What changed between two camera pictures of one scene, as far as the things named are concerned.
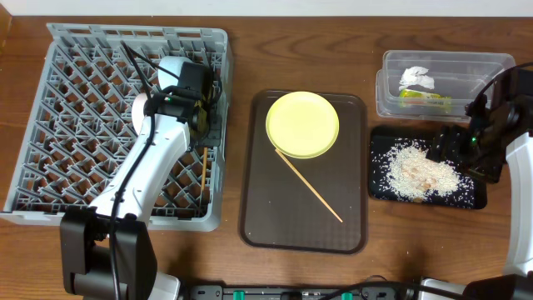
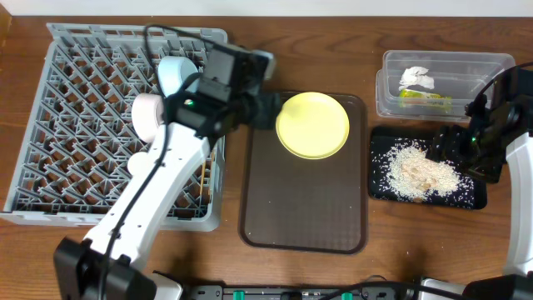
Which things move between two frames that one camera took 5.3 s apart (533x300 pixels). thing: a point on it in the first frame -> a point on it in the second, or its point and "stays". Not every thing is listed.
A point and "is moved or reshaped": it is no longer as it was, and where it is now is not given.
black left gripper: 206,121 -> 266,110
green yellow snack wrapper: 423,102 stays
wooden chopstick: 205,157 stays
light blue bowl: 173,63 stays
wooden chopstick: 308,185 -> 212,162
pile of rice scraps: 403,169 stays
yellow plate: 302,125 is moved or reshaped
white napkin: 414,76 stays
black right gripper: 448,146 stays
